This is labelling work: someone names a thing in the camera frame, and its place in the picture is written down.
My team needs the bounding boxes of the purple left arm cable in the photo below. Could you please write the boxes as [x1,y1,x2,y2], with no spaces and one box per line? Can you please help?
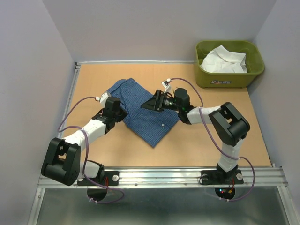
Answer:
[57,96,125,204]

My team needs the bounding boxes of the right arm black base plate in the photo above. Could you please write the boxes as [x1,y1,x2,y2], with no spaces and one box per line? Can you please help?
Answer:
[199,168,244,200]

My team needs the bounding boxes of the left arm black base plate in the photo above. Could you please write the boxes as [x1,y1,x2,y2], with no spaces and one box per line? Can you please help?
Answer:
[77,170,124,204]

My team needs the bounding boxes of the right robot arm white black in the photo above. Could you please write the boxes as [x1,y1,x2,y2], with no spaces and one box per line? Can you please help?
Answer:
[141,88,250,185]

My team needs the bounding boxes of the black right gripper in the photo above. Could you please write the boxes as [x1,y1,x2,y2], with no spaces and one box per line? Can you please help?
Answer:
[140,90,181,113]

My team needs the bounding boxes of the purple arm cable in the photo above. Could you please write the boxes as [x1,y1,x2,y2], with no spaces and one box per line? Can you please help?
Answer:
[57,96,125,204]
[164,77,255,203]

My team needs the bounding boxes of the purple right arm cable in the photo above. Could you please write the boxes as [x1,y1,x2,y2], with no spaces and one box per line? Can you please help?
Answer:
[164,77,255,203]

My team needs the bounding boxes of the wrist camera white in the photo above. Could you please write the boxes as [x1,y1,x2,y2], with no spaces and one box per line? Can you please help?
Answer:
[95,91,111,105]
[161,78,172,93]

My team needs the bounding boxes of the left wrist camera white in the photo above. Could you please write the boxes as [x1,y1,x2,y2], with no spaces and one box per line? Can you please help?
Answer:
[95,91,111,105]

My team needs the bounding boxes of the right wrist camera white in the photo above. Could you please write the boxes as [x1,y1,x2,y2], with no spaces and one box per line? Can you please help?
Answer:
[161,78,172,93]

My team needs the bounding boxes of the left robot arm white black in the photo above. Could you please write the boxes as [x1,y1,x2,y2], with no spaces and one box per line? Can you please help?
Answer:
[41,95,128,186]

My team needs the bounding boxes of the green plastic bin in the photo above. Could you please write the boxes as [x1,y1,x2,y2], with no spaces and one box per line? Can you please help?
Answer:
[194,40,265,88]

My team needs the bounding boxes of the blue plaid long sleeve shirt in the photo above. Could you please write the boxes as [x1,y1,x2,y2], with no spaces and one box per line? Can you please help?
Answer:
[107,78,179,148]

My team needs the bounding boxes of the white cloth in bin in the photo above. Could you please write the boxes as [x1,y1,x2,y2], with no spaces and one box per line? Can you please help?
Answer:
[200,45,248,74]

